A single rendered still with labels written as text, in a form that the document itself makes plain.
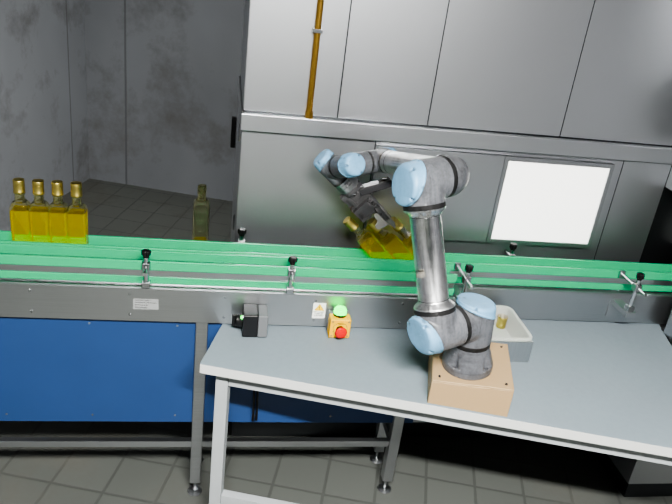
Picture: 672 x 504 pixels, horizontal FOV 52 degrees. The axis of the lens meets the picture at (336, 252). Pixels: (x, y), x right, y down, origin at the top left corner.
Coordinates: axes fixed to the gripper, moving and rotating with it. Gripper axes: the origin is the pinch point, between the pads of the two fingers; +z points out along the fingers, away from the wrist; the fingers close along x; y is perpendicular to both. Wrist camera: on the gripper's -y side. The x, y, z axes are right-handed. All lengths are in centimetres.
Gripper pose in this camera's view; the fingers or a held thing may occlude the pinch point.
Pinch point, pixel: (393, 221)
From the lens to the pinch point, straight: 240.4
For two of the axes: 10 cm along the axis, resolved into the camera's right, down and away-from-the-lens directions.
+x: 1.4, 4.3, -8.9
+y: -7.3, 6.5, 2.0
